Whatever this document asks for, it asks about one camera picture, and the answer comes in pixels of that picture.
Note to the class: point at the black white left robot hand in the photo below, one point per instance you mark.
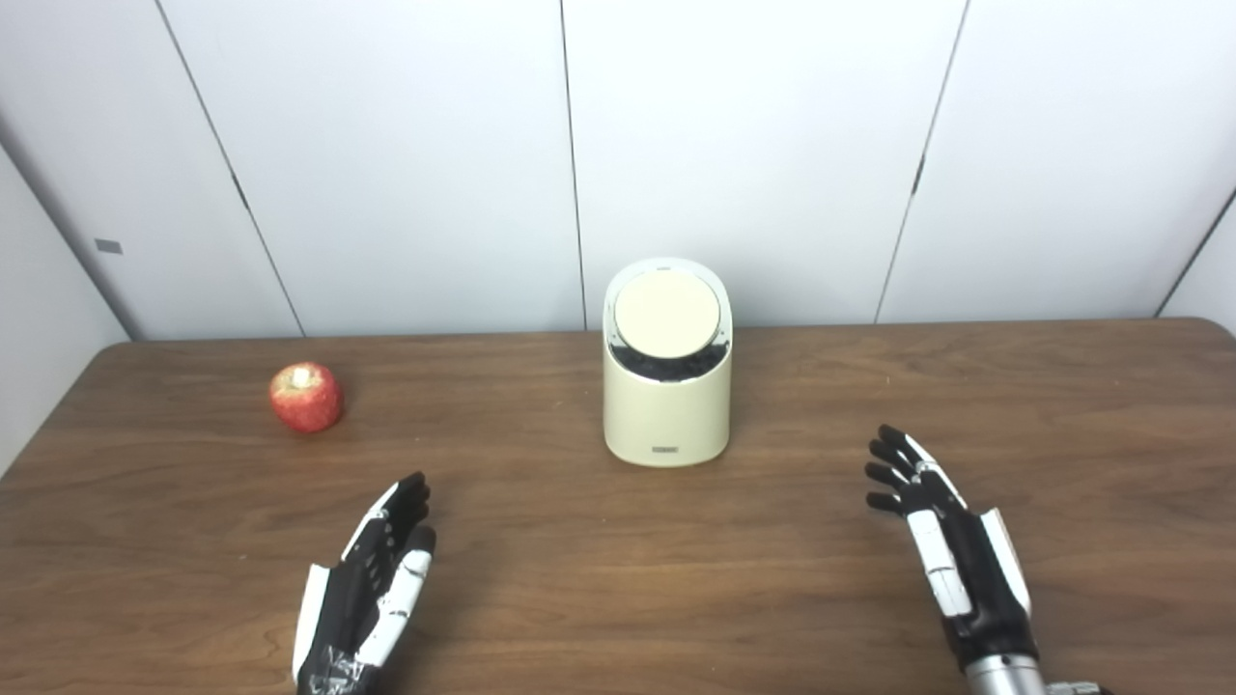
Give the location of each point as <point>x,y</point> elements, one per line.
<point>352,598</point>

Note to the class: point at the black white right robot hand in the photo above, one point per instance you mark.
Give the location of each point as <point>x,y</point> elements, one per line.
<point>970,569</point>

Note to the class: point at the red apple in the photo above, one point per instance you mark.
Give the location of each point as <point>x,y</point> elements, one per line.
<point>306,398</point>

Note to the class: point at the round cream bin lid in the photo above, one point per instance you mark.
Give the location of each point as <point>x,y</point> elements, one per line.
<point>667,311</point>

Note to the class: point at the cream-colored desktop bin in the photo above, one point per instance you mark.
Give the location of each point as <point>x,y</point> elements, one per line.
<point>664,415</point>

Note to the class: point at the black bin liner bag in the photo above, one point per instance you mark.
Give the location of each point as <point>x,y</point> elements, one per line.
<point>666,367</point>

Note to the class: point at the small gray wall tag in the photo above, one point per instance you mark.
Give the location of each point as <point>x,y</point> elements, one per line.
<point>108,246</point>

